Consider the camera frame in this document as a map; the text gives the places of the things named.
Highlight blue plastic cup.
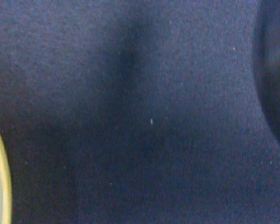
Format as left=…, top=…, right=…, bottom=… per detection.
left=252, top=0, right=280, bottom=145

